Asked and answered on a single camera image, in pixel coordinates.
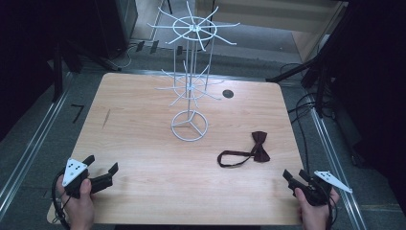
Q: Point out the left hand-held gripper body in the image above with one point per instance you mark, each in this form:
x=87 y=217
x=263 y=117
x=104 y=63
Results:
x=74 y=172

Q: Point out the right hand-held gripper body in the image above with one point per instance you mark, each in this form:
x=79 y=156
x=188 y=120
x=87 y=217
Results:
x=316 y=191

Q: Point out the dark red bow tie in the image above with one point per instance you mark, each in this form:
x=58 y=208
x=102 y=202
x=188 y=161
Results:
x=260 y=153

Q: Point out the person's right hand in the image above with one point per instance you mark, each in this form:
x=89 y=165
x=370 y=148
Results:
x=314 y=217

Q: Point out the person's left hand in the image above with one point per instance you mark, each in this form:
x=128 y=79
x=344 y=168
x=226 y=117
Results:
x=79 y=211

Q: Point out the black metal stand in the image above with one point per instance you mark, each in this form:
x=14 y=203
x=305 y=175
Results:
x=58 y=73
x=319 y=80

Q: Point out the black round table grommet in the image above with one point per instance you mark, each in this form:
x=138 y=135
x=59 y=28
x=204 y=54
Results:
x=228 y=94

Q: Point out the small black floor block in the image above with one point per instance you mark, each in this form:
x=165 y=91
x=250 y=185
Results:
x=179 y=50
x=140 y=46
x=154 y=47

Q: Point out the black cabinet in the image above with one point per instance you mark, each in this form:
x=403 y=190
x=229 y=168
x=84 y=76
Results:
x=119 y=25

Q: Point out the metal floor rail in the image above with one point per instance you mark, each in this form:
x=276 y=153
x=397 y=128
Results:
x=30 y=150
x=335 y=166

